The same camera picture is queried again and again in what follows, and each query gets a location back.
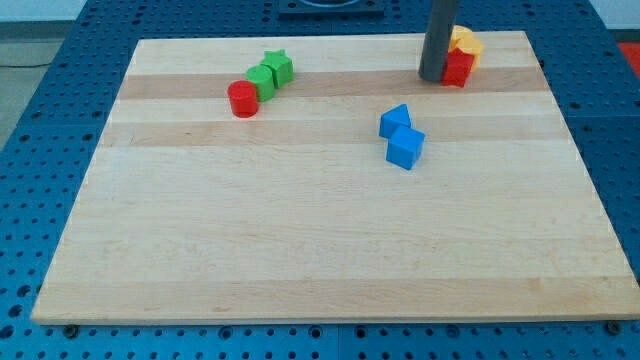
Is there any green star block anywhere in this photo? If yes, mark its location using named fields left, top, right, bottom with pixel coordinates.
left=261, top=49, right=295, bottom=88

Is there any red star block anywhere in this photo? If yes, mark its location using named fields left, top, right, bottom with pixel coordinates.
left=441, top=48, right=475, bottom=88

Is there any wooden board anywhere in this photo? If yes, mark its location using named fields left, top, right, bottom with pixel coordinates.
left=31, top=31, right=639, bottom=325

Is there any blue cube block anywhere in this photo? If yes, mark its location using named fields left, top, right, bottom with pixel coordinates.
left=386, top=126, right=426, bottom=170

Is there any blue triangle block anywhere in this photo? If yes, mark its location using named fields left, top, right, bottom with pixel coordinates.
left=379, top=104, right=412, bottom=138

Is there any red cylinder block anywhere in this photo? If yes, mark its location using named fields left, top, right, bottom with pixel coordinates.
left=227, top=80, right=259, bottom=118

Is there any green cylinder block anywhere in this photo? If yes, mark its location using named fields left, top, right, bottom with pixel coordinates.
left=245, top=65, right=275, bottom=102

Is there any yellow rounded block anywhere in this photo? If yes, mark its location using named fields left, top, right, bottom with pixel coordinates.
left=448, top=25, right=473, bottom=52

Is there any yellow hexagon block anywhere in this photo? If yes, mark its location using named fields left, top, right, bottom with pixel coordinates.
left=456, top=36, right=484, bottom=72

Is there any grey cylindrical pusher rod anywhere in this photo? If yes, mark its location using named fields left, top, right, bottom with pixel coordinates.
left=418, top=0, right=460, bottom=82

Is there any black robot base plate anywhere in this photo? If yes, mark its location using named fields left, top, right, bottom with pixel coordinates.
left=274, top=0, right=385, bottom=18

